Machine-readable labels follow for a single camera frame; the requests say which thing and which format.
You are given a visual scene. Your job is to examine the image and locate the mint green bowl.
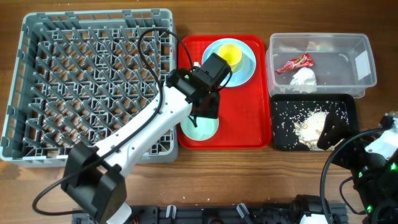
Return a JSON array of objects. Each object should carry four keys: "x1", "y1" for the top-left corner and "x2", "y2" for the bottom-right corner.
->
[{"x1": 180, "y1": 117, "x2": 219, "y2": 141}]

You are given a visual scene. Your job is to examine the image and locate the white napkin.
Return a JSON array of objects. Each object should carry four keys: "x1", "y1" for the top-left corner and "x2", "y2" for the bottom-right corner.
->
[{"x1": 290, "y1": 67, "x2": 317, "y2": 93}]

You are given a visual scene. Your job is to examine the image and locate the red snack wrapper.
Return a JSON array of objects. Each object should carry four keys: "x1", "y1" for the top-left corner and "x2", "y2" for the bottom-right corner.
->
[{"x1": 275, "y1": 52, "x2": 315, "y2": 75}]

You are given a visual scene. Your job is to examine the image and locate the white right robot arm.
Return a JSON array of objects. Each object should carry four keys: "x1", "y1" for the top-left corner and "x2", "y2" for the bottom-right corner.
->
[{"x1": 300, "y1": 111, "x2": 397, "y2": 223}]

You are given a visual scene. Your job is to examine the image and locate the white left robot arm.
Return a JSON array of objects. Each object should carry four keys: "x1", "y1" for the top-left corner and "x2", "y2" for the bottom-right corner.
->
[{"x1": 60, "y1": 67, "x2": 231, "y2": 223}]

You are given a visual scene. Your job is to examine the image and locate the black waste tray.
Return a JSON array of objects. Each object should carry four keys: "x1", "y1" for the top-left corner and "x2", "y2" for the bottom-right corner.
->
[{"x1": 271, "y1": 94, "x2": 359, "y2": 151}]

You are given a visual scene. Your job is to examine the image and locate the clear plastic waste bin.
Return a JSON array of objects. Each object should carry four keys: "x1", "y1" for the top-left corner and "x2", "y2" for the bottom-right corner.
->
[{"x1": 266, "y1": 33, "x2": 377, "y2": 98}]

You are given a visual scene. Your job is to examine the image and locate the grey plastic dishwasher rack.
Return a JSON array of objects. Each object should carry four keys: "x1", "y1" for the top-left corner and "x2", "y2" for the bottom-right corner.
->
[{"x1": 1, "y1": 8, "x2": 177, "y2": 167}]

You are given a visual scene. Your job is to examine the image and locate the red plastic serving tray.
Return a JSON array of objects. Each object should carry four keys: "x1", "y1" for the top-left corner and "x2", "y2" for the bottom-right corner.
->
[{"x1": 177, "y1": 34, "x2": 272, "y2": 149}]

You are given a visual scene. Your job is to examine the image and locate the light green small bowl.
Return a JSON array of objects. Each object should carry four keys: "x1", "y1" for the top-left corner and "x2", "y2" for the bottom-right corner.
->
[{"x1": 203, "y1": 45, "x2": 245, "y2": 73}]

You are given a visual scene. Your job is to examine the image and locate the yellow plastic cup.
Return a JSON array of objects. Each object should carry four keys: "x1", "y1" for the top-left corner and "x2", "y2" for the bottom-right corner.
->
[{"x1": 218, "y1": 44, "x2": 243, "y2": 72}]

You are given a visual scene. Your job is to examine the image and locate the light blue plate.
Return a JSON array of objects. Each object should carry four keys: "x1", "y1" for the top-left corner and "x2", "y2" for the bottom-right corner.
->
[{"x1": 201, "y1": 38, "x2": 256, "y2": 87}]

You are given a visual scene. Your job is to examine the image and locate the pile of rice scraps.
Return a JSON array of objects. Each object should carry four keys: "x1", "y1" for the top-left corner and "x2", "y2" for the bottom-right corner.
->
[{"x1": 292, "y1": 111, "x2": 328, "y2": 151}]

